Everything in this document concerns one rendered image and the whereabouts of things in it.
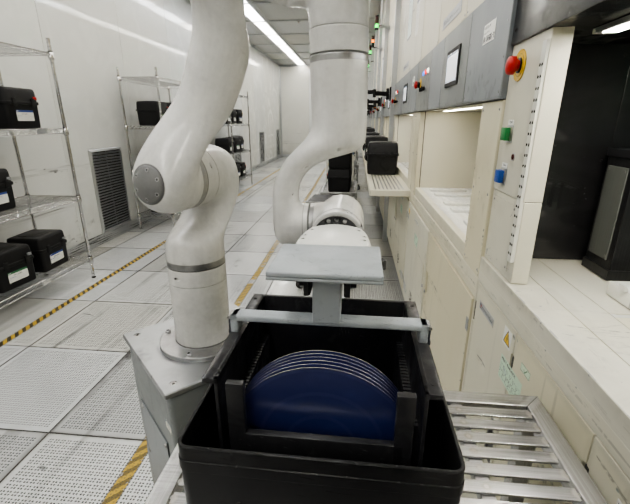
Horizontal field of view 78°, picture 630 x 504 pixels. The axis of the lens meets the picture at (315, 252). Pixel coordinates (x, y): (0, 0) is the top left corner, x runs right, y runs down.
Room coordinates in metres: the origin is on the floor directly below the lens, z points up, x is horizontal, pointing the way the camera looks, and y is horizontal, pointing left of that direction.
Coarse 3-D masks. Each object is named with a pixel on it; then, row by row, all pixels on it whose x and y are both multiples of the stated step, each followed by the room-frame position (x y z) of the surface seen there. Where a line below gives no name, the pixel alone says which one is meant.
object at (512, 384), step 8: (520, 56) 0.98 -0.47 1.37; (520, 72) 0.97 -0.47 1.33; (536, 88) 0.86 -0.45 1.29; (512, 120) 0.97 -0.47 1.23; (528, 144) 0.85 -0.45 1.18; (504, 168) 0.98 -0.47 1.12; (504, 184) 0.96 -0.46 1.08; (504, 360) 0.78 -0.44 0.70; (504, 368) 0.78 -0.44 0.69; (504, 376) 0.77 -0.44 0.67; (512, 376) 0.73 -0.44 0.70; (504, 384) 0.76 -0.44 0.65; (512, 384) 0.72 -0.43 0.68; (520, 384) 0.69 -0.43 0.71; (512, 392) 0.72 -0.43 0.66; (520, 392) 0.68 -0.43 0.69
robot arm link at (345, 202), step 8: (328, 200) 0.70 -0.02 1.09; (336, 200) 0.67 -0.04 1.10; (344, 200) 0.67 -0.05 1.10; (352, 200) 0.69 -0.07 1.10; (312, 208) 0.65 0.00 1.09; (320, 208) 0.64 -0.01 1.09; (328, 208) 0.62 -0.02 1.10; (336, 208) 0.60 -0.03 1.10; (344, 208) 0.61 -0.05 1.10; (352, 208) 0.63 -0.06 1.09; (360, 208) 0.69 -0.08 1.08; (312, 216) 0.63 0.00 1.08; (360, 216) 0.63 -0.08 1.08; (312, 224) 0.63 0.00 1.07
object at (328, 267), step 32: (288, 256) 0.42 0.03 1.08; (320, 256) 0.42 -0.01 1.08; (352, 256) 0.42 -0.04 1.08; (320, 288) 0.40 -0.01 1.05; (256, 320) 0.42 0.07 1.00; (288, 320) 0.41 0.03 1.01; (320, 320) 0.40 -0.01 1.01; (352, 320) 0.41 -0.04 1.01; (384, 320) 0.41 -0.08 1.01; (416, 320) 0.41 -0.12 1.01; (224, 352) 0.38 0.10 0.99; (256, 352) 0.46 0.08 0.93; (288, 352) 0.52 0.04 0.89; (352, 352) 0.51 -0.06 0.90; (384, 352) 0.51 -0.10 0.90; (416, 352) 0.38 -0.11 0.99; (224, 384) 0.35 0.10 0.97; (416, 384) 0.36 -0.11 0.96; (224, 416) 0.34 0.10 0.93; (416, 416) 0.34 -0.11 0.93; (224, 448) 0.33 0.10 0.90; (256, 448) 0.33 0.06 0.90; (288, 448) 0.32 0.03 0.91; (320, 448) 0.32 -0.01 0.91; (352, 448) 0.31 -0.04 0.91; (384, 448) 0.31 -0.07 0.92; (416, 448) 0.32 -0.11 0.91
